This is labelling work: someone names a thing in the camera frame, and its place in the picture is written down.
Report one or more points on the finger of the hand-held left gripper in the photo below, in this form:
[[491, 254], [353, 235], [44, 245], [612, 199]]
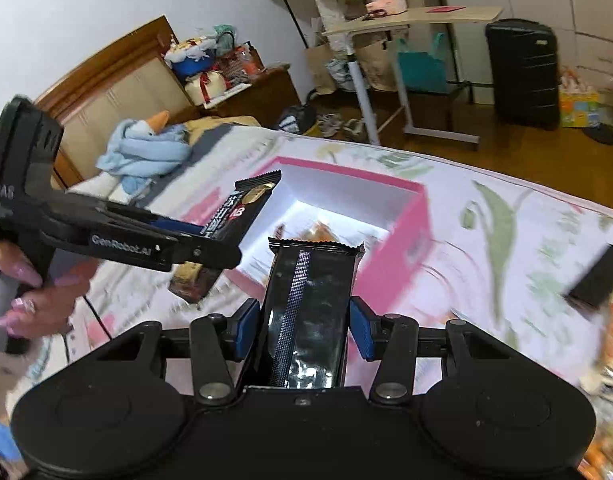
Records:
[[136, 212], [136, 250]]

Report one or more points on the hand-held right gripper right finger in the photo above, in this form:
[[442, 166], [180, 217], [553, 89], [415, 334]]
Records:
[[364, 330]]

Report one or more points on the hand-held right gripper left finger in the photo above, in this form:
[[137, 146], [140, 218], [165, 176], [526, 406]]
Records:
[[246, 332]]

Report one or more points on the black snack packet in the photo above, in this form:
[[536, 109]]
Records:
[[598, 277], [311, 300]]

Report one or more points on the large clear peanut bag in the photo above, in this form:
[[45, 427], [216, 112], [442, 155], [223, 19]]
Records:
[[314, 232]]

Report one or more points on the black cracker packet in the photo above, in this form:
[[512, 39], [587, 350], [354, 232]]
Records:
[[246, 205]]

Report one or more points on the pink cardboard box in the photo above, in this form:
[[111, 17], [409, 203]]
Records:
[[411, 225]]

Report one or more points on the small clear peanut bag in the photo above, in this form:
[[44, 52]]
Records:
[[608, 455]]

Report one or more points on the person's left hand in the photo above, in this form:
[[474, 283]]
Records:
[[51, 310]]

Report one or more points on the blue plush toy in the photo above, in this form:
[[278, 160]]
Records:
[[141, 152]]

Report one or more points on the white goose plush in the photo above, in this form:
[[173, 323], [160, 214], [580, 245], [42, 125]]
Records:
[[154, 122]]

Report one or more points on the wooden headboard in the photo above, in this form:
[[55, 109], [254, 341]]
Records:
[[111, 95]]

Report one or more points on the grey and yellow quilt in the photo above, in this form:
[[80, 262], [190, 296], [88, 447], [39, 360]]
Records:
[[216, 132]]

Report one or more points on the cream bag with red ribbon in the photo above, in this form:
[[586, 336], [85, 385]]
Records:
[[206, 89]]

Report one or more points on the blue gift basket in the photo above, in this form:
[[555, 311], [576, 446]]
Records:
[[191, 60]]

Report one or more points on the wooden nightstand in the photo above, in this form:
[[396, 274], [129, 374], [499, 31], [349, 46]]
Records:
[[256, 100]]

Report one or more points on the red gift box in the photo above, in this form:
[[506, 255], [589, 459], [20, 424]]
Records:
[[239, 62]]

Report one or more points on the black bag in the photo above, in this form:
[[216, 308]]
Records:
[[296, 119]]

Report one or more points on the white sneaker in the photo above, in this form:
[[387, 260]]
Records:
[[355, 130], [330, 125]]

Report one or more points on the brown paper bag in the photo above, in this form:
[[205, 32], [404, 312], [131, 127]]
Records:
[[376, 65], [319, 70]]

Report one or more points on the white green plastic bag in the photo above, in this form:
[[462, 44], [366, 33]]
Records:
[[340, 76]]

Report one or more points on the black clothes rack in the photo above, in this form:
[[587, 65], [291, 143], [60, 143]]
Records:
[[296, 20]]

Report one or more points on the teal tote bag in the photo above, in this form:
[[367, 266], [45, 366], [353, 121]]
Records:
[[421, 67]]

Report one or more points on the black suitcase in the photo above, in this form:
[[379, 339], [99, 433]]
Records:
[[523, 75]]

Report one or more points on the black round floor object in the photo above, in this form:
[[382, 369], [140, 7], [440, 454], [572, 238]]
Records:
[[601, 135]]

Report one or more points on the scissors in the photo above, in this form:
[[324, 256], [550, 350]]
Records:
[[374, 15]]

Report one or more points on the colourful gift bag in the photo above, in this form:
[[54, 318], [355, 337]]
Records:
[[583, 105]]

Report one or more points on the rolling wooden side table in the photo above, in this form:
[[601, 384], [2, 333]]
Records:
[[416, 17]]

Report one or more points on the pink tissue box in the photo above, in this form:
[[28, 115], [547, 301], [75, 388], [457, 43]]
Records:
[[386, 4]]

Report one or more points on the red card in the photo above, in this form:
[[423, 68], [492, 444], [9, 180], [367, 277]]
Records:
[[445, 9]]

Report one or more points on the white wardrobe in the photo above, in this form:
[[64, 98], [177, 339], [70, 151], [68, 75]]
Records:
[[561, 0]]

